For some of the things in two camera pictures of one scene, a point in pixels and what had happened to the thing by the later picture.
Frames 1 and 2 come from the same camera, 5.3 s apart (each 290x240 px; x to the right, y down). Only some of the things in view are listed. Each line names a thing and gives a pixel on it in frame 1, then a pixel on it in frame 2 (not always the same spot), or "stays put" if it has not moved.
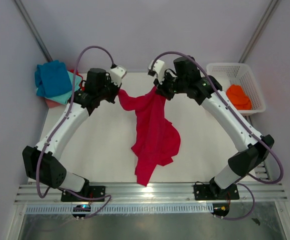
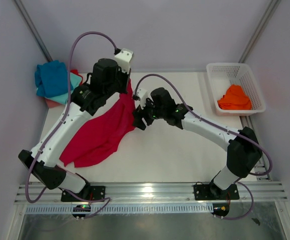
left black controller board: (81, 208) stays put
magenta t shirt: (157, 140) -> (102, 134)
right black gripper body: (170, 85) -> (150, 110)
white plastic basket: (241, 74) stays put
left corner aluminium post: (26, 19) stays put
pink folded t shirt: (51, 104) stays put
